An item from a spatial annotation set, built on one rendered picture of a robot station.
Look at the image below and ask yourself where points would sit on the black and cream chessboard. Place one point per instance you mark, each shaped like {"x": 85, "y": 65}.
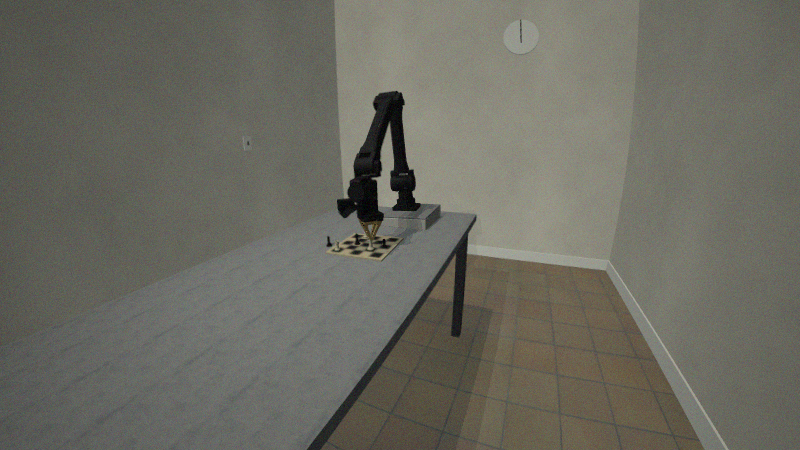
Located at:
{"x": 349, "y": 249}

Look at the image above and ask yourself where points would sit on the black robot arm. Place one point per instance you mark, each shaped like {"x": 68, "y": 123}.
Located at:
{"x": 360, "y": 190}

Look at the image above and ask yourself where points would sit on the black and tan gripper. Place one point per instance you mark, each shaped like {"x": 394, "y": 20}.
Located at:
{"x": 374, "y": 219}

